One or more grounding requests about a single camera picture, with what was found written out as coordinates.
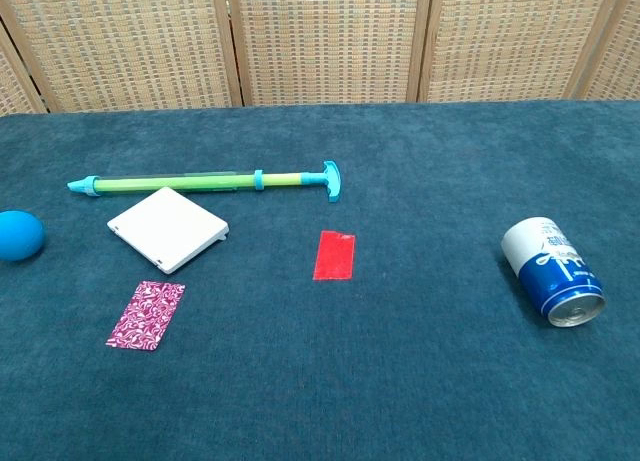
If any small red object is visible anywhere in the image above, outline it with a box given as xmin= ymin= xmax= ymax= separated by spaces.
xmin=312 ymin=230 xmax=357 ymax=282

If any green and teal pump toy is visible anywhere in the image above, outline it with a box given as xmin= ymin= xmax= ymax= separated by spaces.
xmin=67 ymin=160 xmax=343 ymax=204

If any white square flat box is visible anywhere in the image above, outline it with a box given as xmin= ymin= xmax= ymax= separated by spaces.
xmin=106 ymin=186 xmax=230 ymax=275

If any blue felt table cover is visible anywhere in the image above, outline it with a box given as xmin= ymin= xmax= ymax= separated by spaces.
xmin=0 ymin=99 xmax=640 ymax=461

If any woven wooden folding screen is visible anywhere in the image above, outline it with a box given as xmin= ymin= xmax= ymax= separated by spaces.
xmin=0 ymin=0 xmax=640 ymax=115

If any magenta patterned card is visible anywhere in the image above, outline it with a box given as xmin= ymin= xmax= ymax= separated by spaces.
xmin=105 ymin=280 xmax=186 ymax=353

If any blue and white drink can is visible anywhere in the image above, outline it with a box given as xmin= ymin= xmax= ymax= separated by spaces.
xmin=501 ymin=217 xmax=605 ymax=329

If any blue ball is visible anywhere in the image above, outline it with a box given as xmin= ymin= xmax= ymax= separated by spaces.
xmin=0 ymin=210 xmax=47 ymax=262

